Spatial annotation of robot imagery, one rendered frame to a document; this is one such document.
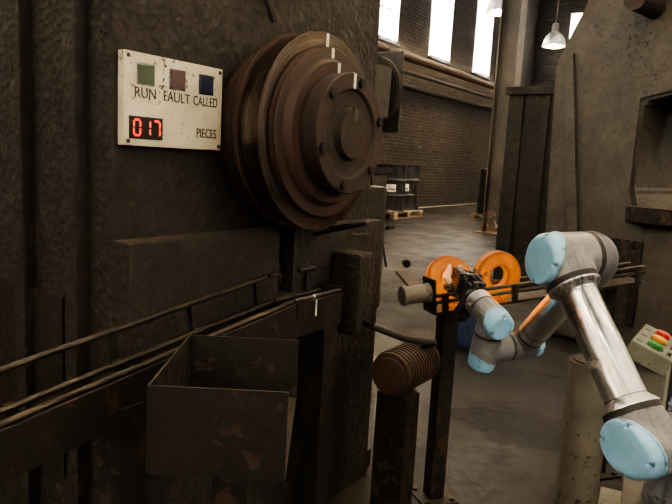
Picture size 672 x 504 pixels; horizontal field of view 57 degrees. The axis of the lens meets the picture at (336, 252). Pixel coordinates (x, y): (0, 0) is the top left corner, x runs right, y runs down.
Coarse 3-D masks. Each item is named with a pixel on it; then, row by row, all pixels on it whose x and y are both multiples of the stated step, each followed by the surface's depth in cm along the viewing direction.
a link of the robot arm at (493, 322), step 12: (480, 300) 166; (492, 300) 166; (480, 312) 164; (492, 312) 161; (504, 312) 160; (480, 324) 163; (492, 324) 159; (504, 324) 159; (492, 336) 160; (504, 336) 161
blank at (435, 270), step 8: (448, 256) 192; (432, 264) 190; (440, 264) 190; (448, 264) 191; (456, 264) 192; (464, 264) 193; (432, 272) 189; (440, 272) 189; (440, 280) 188; (440, 288) 188; (456, 304) 188
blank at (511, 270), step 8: (488, 256) 191; (496, 256) 191; (504, 256) 192; (512, 256) 193; (480, 264) 191; (488, 264) 191; (496, 264) 192; (504, 264) 193; (512, 264) 194; (480, 272) 191; (488, 272) 191; (504, 272) 196; (512, 272) 194; (520, 272) 195; (488, 280) 192; (504, 280) 195; (512, 280) 195; (504, 288) 194; (496, 296) 194; (504, 296) 195
